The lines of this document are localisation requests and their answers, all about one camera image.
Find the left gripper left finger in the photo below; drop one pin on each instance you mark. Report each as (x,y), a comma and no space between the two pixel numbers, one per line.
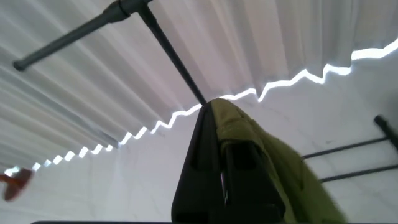
(199,174)

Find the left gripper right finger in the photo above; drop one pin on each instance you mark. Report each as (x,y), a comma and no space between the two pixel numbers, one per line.
(252,193)

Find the green printed shirt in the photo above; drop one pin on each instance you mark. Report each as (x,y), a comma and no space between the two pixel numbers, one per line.
(280,174)

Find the black clothes rack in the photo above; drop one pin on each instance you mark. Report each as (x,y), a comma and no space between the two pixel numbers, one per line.
(168,46)

